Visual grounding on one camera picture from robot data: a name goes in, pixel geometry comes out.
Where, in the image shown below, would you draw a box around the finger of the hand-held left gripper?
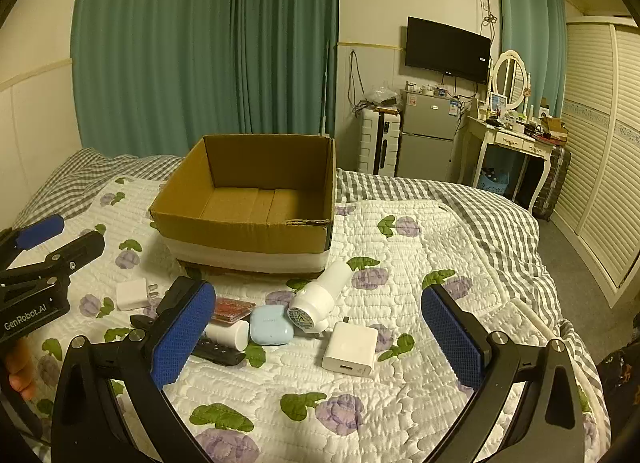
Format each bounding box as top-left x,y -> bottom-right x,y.
0,214 -> 66,271
0,230 -> 106,290

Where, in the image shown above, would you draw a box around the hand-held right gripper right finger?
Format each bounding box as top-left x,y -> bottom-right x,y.
421,284 -> 586,463

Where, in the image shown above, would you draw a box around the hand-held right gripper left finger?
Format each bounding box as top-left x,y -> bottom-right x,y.
51,277 -> 217,463

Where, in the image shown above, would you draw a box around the black device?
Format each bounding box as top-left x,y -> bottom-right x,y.
192,335 -> 247,368

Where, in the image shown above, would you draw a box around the white plastic bottle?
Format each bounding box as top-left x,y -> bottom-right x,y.
202,320 -> 250,353

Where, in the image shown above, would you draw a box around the red packet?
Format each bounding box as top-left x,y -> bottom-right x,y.
210,297 -> 256,324

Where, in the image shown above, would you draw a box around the small white plug charger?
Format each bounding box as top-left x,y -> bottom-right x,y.
116,279 -> 161,312

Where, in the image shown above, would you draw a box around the light blue earbud case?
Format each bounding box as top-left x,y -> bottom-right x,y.
249,304 -> 293,345

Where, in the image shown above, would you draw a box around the white square power adapter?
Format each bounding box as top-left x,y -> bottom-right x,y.
321,321 -> 379,380

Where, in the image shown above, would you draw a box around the brown cardboard box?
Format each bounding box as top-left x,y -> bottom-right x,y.
148,134 -> 337,281

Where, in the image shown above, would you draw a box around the person's left hand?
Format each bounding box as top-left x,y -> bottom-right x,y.
5,340 -> 38,401

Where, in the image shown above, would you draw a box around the grey checkered bedsheet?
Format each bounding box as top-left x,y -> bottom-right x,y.
12,148 -> 613,463

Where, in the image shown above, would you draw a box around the blue plastic basket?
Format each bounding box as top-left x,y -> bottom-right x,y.
475,168 -> 511,192

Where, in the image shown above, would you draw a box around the dark patterned clothing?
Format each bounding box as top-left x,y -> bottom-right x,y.
595,313 -> 640,439

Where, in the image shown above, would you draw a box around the dark hard-shell suitcase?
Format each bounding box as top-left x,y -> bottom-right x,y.
530,143 -> 572,222

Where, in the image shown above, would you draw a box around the grey two-door fridge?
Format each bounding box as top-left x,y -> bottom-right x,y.
399,89 -> 463,178

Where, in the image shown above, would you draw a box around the white dressing table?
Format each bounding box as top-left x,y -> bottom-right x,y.
457,110 -> 556,218

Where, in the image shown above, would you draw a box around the white hard-shell suitcase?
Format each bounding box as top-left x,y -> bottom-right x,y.
357,108 -> 402,174

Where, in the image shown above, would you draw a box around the green curtain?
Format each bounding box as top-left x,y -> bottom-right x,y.
70,0 -> 238,158
232,0 -> 341,137

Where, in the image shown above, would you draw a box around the small open cardboard box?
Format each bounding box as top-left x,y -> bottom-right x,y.
537,113 -> 569,136

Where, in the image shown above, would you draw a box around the cream louvred wardrobe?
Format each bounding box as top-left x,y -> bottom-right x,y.
552,15 -> 640,309

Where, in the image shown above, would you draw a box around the clear plastic bag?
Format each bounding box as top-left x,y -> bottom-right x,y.
362,88 -> 403,114

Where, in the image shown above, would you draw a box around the white oval mirror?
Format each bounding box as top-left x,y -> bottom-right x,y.
492,49 -> 528,111

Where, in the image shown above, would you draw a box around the white mop pole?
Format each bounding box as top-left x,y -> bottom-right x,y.
320,40 -> 331,136

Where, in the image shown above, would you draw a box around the light teal curtain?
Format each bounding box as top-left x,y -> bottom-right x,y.
497,0 -> 568,118

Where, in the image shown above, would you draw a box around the hanging black cables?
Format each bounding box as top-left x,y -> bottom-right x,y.
348,50 -> 368,114

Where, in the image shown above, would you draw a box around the black wall television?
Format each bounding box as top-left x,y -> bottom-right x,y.
404,17 -> 492,84

